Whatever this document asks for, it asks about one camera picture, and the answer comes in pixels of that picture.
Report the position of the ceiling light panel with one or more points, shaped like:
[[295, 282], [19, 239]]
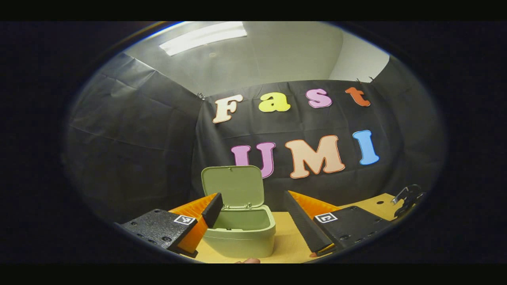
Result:
[[204, 37]]

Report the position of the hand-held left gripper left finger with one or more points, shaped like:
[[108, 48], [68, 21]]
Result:
[[213, 209]]

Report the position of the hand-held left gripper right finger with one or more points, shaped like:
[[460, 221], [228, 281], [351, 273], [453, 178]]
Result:
[[303, 223]]

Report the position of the green desktop garbage bin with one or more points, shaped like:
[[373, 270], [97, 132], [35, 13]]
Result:
[[241, 237]]

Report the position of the pop can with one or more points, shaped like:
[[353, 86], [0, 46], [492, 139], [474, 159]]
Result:
[[248, 261]]

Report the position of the black backdrop cloth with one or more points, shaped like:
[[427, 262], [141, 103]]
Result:
[[138, 150]]

